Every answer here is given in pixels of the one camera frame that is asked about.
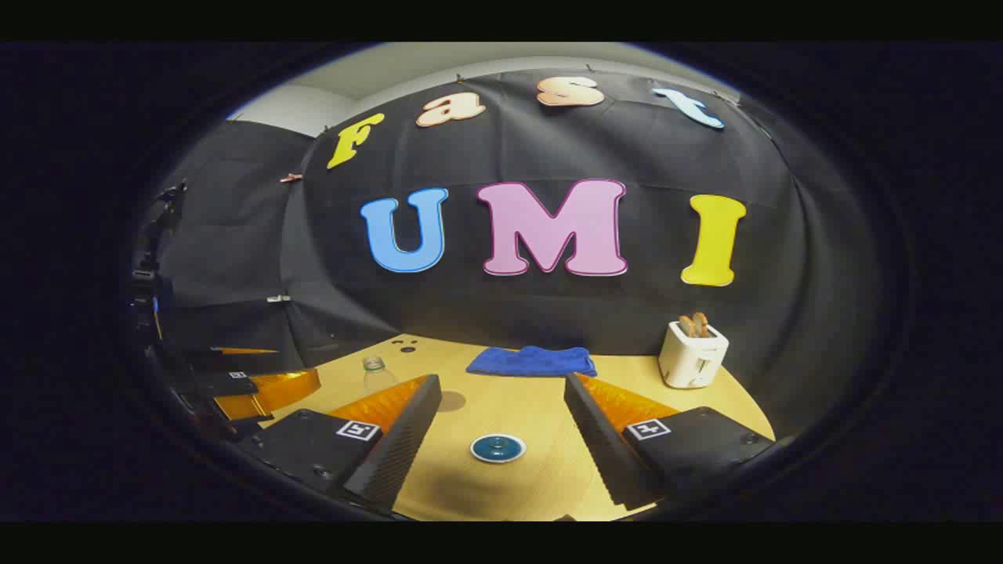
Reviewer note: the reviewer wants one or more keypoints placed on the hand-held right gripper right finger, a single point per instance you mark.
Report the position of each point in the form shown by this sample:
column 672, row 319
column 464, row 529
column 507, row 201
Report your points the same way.
column 603, row 446

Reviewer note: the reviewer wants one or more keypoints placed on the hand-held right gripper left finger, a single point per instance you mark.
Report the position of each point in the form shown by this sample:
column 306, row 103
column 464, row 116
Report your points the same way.
column 396, row 446

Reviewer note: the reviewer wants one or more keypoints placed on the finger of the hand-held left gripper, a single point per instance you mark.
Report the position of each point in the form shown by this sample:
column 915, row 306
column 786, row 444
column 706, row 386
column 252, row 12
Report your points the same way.
column 251, row 362
column 270, row 389

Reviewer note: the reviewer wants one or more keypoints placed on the clear plastic water bottle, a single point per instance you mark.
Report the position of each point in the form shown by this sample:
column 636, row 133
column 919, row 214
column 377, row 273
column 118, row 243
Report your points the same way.
column 374, row 381

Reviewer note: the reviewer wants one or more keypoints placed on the round brown coaster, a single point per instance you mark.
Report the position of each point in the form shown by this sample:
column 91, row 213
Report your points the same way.
column 453, row 401

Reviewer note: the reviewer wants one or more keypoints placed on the blue folded towel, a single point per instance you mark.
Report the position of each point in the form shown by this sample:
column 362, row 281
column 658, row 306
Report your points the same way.
column 533, row 362

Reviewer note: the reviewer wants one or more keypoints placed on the white toaster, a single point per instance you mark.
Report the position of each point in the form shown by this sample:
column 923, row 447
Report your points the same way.
column 689, row 360

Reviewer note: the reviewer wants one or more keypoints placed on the toast slice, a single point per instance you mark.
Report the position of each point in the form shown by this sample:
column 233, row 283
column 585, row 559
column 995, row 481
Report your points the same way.
column 686, row 326
column 701, row 323

